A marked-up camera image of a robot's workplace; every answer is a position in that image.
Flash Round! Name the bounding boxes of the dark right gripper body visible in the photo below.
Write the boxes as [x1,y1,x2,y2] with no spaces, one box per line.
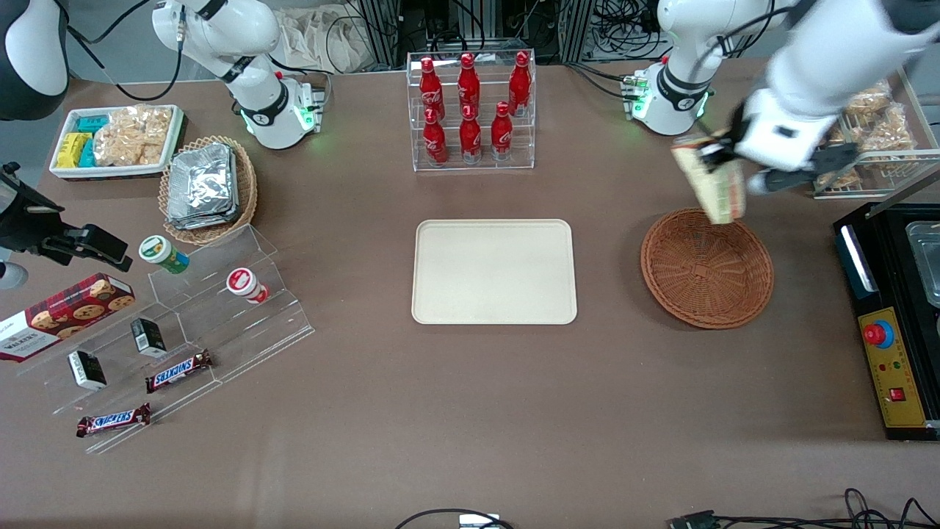
[0,165,68,254]

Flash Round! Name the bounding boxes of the triangle sandwich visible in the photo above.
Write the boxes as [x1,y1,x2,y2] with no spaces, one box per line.
[671,134,748,226]

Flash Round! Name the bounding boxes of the white rectangular snack tray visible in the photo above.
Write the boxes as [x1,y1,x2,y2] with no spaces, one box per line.
[48,104,185,181]

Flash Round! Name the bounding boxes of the round brown wicker basket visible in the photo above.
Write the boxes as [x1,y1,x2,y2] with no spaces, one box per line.
[640,207,776,330]

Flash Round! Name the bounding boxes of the oval brown wicker basket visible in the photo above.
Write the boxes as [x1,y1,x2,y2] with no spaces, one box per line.
[158,134,259,246]

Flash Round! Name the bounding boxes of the beige plastic tray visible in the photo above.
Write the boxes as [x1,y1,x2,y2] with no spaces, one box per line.
[411,218,579,326]

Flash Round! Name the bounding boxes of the green snack cup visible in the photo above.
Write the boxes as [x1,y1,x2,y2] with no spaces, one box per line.
[138,234,191,276]

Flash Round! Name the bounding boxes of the red Walkers cookie box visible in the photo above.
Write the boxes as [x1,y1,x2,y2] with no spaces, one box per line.
[0,272,137,364]

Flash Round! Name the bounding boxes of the yellow snack packet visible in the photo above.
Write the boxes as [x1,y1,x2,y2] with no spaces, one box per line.
[56,132,93,169]

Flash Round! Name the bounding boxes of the small black box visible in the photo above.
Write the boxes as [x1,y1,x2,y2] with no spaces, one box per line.
[130,316,168,359]
[67,349,109,392]

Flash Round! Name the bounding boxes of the silver foil package stack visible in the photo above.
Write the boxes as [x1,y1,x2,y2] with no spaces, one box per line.
[166,143,240,231]

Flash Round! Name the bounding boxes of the clear bag of crackers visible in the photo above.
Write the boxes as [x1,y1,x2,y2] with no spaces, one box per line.
[93,104,174,168]

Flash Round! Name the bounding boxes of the silver metal bar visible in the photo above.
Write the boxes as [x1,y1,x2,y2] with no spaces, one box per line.
[865,166,940,220]

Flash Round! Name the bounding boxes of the Snickers chocolate bar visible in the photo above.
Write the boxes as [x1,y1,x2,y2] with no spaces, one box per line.
[76,402,153,439]
[144,349,215,395]

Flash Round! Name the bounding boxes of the red snack cup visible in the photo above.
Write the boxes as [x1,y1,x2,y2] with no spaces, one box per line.
[225,267,271,306]

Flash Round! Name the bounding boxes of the clear acrylic stepped stand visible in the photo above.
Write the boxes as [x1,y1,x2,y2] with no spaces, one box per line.
[13,223,317,456]

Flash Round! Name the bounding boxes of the clear metal pan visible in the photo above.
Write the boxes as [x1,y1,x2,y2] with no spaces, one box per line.
[904,220,940,309]

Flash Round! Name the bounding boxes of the red cola bottle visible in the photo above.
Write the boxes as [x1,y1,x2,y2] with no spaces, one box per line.
[490,101,514,162]
[419,57,446,123]
[459,104,483,165]
[422,107,449,167]
[458,52,482,118]
[508,51,532,118]

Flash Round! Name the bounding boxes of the clear acrylic bottle rack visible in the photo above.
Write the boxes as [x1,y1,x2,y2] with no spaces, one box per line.
[405,49,538,174]

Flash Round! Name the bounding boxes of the black machine with yellow panel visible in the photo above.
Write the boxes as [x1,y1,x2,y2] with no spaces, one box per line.
[833,201,940,442]

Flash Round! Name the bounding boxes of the beige cloth bag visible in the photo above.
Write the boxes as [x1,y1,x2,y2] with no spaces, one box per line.
[277,5,372,75]

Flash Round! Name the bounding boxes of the black plug connector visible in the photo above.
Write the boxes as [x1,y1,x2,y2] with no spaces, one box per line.
[668,510,725,529]

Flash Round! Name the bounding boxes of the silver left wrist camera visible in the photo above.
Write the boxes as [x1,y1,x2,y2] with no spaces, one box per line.
[748,171,810,197]

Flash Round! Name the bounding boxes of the black wrist mount bracket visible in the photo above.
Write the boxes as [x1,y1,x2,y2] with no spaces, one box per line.
[806,142,863,178]

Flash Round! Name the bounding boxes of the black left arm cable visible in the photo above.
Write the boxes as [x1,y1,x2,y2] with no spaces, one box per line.
[688,0,810,142]

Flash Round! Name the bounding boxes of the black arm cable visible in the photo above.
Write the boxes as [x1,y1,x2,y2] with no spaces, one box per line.
[65,0,185,103]
[688,0,810,142]

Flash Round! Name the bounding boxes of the white wire basket rack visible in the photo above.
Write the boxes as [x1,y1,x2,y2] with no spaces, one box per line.
[811,68,940,201]

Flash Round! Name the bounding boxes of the black base cables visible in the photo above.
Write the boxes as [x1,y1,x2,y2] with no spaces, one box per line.
[564,62,637,101]

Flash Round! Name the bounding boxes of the black background cable bundle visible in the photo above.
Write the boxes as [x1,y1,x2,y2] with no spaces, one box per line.
[590,0,670,61]

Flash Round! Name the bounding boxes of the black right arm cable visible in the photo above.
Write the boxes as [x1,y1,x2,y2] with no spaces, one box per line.
[65,0,185,103]

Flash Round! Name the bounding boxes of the aluminium frame post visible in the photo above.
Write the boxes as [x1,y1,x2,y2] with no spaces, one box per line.
[557,0,598,64]
[358,0,404,71]

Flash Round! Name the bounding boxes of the black tangled floor cables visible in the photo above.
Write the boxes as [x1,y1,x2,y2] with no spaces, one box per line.
[720,488,940,529]

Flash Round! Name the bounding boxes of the black looped cable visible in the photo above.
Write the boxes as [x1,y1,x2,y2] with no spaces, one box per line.
[394,508,516,529]

